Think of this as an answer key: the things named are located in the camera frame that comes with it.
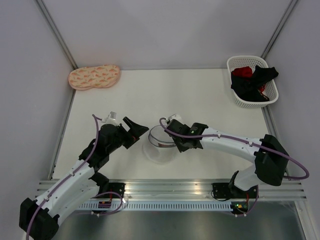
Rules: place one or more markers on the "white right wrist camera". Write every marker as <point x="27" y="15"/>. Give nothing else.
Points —
<point x="174" y="117"/>

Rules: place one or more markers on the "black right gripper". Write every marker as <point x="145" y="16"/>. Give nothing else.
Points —
<point x="181" y="148"/>

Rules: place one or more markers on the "black underwear garment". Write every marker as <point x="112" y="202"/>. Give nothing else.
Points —
<point x="251" y="89"/>

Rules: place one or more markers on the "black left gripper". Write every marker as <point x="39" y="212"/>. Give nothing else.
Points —
<point x="136" y="130"/>

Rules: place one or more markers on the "aluminium mounting rail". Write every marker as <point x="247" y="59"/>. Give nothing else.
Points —
<point x="200" y="189"/>

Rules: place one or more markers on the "white slotted cable duct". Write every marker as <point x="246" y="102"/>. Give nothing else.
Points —
<point x="95" y="205"/>

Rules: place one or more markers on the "round white mesh laundry bag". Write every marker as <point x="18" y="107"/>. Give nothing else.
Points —
<point x="154" y="153"/>

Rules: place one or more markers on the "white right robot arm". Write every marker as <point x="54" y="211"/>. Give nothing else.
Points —
<point x="267" y="156"/>

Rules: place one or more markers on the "pink patterned bra case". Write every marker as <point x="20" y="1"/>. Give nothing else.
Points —
<point x="99" y="77"/>

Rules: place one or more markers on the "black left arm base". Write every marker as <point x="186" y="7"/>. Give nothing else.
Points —
<point x="113" y="190"/>

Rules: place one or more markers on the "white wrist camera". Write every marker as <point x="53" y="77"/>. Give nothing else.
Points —
<point x="174" y="117"/>
<point x="111" y="119"/>

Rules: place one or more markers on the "pink bra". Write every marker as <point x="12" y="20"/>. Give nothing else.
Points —
<point x="165" y="144"/>

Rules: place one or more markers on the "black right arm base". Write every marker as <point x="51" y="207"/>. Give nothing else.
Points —
<point x="221" y="192"/>

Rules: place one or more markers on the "white plastic basket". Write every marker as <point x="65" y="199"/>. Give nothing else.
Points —
<point x="249" y="60"/>

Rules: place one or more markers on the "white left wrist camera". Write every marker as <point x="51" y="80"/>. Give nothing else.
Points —
<point x="111" y="119"/>

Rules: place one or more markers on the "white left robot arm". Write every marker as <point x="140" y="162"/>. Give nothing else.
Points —
<point x="40" y="218"/>

